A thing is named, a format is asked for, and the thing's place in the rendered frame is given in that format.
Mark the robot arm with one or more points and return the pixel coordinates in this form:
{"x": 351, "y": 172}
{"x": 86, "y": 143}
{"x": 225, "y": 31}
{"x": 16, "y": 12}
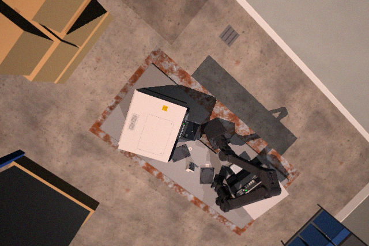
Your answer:
{"x": 269, "y": 181}

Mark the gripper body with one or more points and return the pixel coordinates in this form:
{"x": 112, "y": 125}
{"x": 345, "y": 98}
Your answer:
{"x": 220, "y": 187}

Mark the white multi-well plate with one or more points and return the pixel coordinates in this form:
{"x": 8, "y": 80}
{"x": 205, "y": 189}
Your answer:
{"x": 235, "y": 168}

